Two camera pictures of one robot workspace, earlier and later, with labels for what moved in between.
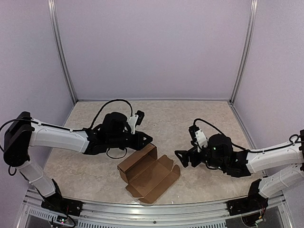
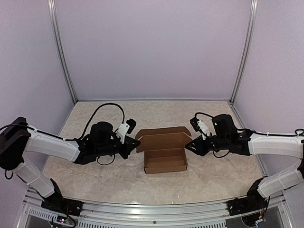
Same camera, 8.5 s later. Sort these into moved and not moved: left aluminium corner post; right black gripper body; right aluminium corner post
Moved: right black gripper body
Not moved: left aluminium corner post; right aluminium corner post
